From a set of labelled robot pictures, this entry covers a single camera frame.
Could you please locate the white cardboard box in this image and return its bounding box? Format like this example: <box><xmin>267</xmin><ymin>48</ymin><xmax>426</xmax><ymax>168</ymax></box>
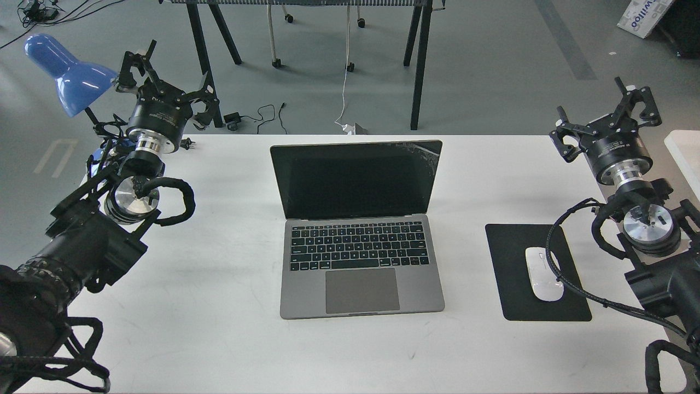
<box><xmin>616</xmin><ymin>1</ymin><xmax>676</xmax><ymax>38</ymax></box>

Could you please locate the black power adapter cable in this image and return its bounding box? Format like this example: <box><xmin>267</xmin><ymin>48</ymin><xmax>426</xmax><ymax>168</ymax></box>
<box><xmin>223</xmin><ymin>102</ymin><xmax>289</xmax><ymax>135</ymax></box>

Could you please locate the white hanging cable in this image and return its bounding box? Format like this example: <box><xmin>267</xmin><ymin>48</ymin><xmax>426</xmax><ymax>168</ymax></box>
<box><xmin>334</xmin><ymin>4</ymin><xmax>357</xmax><ymax>135</ymax></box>

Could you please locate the black trestle table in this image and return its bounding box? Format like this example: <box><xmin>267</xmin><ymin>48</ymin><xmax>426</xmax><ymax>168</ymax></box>
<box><xmin>177</xmin><ymin>1</ymin><xmax>445</xmax><ymax>131</ymax></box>

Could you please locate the white side table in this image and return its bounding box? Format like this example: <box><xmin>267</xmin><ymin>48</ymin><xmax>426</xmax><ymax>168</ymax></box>
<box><xmin>663</xmin><ymin>130</ymin><xmax>699</xmax><ymax>200</ymax></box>

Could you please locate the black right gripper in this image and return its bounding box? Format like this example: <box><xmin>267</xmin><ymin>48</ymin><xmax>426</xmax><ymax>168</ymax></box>
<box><xmin>550</xmin><ymin>77</ymin><xmax>662</xmax><ymax>186</ymax></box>

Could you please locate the black cable bundle floor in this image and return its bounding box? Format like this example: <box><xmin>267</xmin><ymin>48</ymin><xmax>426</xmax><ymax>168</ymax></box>
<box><xmin>2</xmin><ymin>1</ymin><xmax>124</xmax><ymax>49</ymax></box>

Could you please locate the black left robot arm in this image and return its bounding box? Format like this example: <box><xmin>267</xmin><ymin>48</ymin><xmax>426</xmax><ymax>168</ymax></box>
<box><xmin>1</xmin><ymin>33</ymin><xmax>219</xmax><ymax>393</ymax></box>

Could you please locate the white computer mouse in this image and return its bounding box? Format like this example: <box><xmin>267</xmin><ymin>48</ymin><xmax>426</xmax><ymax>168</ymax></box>
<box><xmin>525</xmin><ymin>247</ymin><xmax>564</xmax><ymax>302</ymax></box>

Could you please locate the grey open laptop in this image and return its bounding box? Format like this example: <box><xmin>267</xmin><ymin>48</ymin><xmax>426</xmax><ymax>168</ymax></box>
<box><xmin>270</xmin><ymin>140</ymin><xmax>445</xmax><ymax>320</ymax></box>

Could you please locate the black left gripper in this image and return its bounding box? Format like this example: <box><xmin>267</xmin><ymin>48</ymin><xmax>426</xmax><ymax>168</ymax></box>
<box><xmin>114</xmin><ymin>40</ymin><xmax>220</xmax><ymax>154</ymax></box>

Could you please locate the blue desk lamp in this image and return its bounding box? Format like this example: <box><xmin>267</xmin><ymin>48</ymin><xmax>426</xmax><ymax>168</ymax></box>
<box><xmin>24</xmin><ymin>33</ymin><xmax>117</xmax><ymax>125</ymax></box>

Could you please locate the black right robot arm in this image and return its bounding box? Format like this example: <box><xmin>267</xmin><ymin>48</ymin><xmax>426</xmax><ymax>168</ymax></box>
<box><xmin>545</xmin><ymin>77</ymin><xmax>699</xmax><ymax>393</ymax></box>

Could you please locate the black mouse pad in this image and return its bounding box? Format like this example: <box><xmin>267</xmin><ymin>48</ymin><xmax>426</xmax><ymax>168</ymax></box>
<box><xmin>485</xmin><ymin>223</ymin><xmax>592</xmax><ymax>322</ymax></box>

